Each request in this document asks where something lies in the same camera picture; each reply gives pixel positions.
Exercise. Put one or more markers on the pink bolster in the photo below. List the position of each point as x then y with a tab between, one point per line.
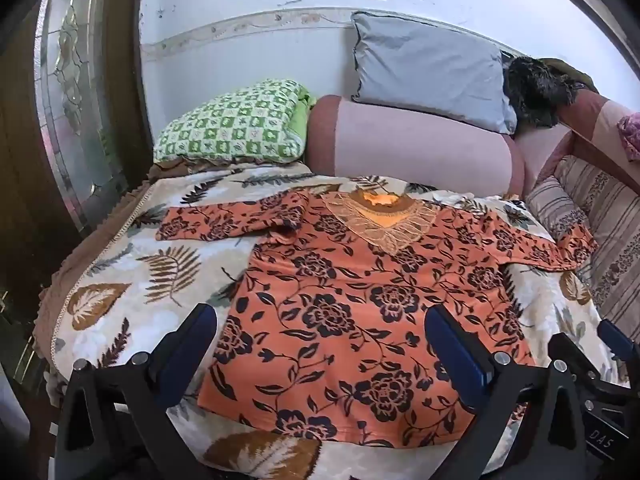
415	150

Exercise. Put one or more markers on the wooden door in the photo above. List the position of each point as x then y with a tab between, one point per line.
20	185

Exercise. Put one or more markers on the green checkered pillow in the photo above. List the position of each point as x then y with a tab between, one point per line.
235	125

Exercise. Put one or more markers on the leaf print blanket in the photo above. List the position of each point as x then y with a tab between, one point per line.
150	285

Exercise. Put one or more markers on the dark furry cloth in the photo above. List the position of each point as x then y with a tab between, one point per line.
537	90

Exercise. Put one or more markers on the patterned glass door panel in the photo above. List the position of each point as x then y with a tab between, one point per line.
80	110

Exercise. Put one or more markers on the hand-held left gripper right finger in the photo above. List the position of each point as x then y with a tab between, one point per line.
457	355

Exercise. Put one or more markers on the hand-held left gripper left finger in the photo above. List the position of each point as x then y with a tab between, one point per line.
190	340

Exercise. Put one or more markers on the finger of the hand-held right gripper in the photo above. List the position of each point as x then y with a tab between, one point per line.
619	341
577	357

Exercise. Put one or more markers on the orange floral blouse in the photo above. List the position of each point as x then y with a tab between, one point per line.
350	300

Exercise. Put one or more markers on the pink maroon cushion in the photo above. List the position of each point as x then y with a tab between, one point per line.
595	130

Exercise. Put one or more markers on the grey pillow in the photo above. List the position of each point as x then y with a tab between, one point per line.
430	70

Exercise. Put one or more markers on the pink floral cloth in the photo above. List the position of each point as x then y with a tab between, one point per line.
631	135

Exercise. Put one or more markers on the striped cushion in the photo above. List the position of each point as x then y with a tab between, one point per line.
600	225

